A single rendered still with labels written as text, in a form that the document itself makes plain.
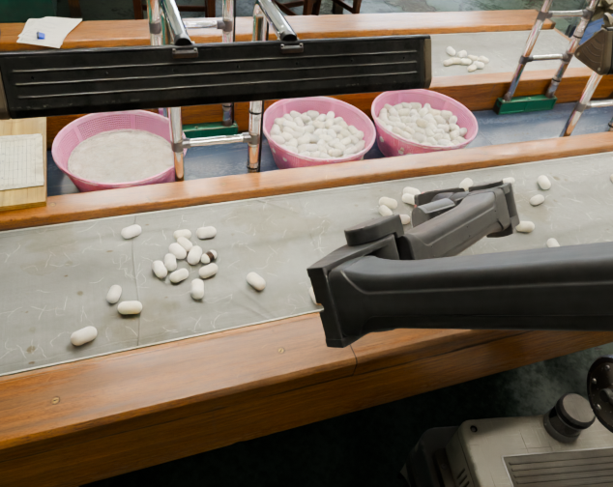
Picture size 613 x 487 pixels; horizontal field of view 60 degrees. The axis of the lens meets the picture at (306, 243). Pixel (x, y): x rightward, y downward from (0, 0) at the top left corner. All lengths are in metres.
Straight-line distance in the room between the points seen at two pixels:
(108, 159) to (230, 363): 0.57
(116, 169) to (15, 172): 0.18
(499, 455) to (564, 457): 0.13
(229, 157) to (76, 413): 0.72
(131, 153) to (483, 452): 0.95
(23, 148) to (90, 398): 0.58
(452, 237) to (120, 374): 0.49
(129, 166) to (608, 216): 1.04
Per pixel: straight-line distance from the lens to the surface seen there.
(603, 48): 1.13
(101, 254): 0.99
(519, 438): 1.21
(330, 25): 1.78
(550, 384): 1.95
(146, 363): 0.81
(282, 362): 0.81
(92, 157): 1.23
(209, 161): 1.28
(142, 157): 1.20
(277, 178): 1.10
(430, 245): 0.61
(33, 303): 0.95
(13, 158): 1.18
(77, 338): 0.86
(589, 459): 1.26
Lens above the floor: 1.45
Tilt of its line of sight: 45 degrees down
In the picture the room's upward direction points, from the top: 9 degrees clockwise
